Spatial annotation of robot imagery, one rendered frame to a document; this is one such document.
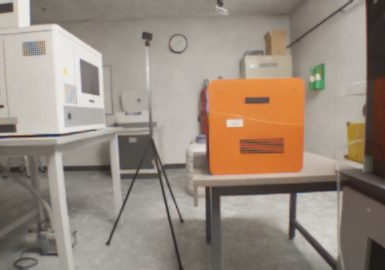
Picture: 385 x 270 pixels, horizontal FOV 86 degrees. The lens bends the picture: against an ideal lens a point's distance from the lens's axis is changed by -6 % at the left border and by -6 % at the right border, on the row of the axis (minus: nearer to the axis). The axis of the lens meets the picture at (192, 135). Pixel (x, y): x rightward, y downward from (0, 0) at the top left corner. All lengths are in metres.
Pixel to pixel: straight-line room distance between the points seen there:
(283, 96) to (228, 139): 0.31
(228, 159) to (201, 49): 3.37
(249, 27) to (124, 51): 2.31
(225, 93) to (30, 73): 0.94
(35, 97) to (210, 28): 3.52
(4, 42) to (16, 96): 0.27
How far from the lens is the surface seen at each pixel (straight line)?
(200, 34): 4.29
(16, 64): 1.36
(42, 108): 1.26
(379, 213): 0.94
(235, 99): 0.98
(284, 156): 1.06
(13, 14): 1.44
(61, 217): 1.31
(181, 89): 4.07
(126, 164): 3.60
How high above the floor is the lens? 0.98
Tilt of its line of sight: 5 degrees down
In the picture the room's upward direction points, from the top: 2 degrees counter-clockwise
